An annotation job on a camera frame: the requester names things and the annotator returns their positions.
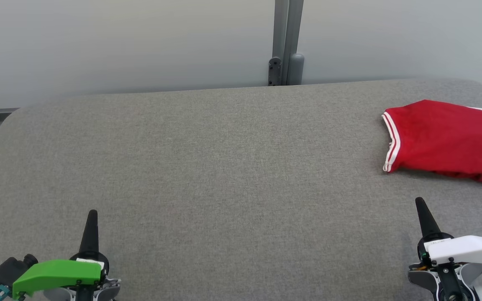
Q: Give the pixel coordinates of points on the red jersey with crest patch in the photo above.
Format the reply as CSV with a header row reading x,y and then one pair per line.
x,y
446,133

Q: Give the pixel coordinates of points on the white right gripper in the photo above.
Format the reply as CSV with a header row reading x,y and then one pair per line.
x,y
467,251

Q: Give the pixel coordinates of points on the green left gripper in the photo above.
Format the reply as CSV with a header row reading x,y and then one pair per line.
x,y
57,274

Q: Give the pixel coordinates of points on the grey metal wall post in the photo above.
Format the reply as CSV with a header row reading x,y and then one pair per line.
x,y
287,33

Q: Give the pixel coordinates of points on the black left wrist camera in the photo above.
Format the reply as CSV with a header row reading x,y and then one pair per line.
x,y
8,271

